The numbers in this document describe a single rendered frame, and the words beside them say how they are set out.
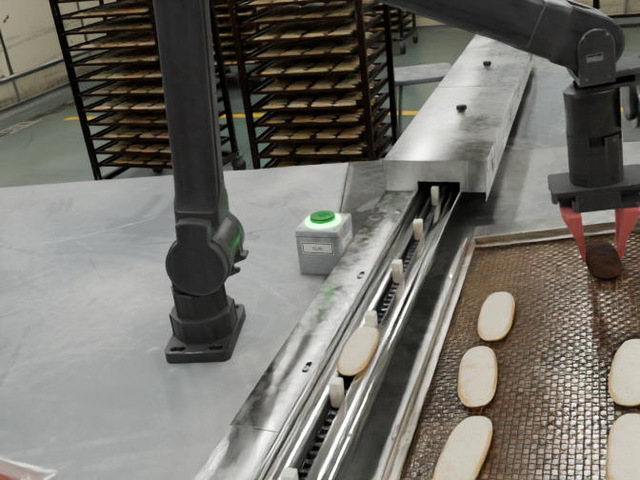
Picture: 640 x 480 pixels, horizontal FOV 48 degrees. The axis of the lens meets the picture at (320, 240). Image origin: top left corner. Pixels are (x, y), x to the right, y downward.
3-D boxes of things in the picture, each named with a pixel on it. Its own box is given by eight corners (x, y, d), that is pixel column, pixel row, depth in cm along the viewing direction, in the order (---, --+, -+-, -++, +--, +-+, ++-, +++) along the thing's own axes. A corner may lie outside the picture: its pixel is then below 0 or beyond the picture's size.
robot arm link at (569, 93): (557, 77, 80) (567, 88, 75) (623, 66, 78) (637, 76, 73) (562, 137, 82) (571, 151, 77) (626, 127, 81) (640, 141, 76)
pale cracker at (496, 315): (485, 296, 85) (483, 288, 84) (517, 293, 83) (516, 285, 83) (473, 343, 76) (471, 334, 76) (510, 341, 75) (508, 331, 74)
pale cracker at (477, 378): (461, 351, 75) (459, 342, 75) (498, 347, 74) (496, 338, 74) (455, 410, 67) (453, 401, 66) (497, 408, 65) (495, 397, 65)
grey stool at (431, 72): (464, 158, 393) (461, 74, 373) (397, 165, 394) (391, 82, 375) (452, 138, 425) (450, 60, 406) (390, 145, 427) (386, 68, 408)
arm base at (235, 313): (189, 315, 104) (164, 364, 93) (178, 265, 100) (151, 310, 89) (247, 312, 102) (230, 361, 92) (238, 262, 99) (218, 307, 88)
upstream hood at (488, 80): (481, 50, 234) (480, 24, 230) (538, 48, 227) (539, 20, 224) (385, 199, 128) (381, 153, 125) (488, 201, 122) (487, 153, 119)
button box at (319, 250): (317, 270, 119) (309, 209, 115) (363, 273, 117) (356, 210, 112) (299, 295, 112) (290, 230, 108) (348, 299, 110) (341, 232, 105)
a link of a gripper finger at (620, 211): (646, 267, 80) (643, 189, 77) (578, 273, 82) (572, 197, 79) (634, 242, 87) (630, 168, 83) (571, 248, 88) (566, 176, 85)
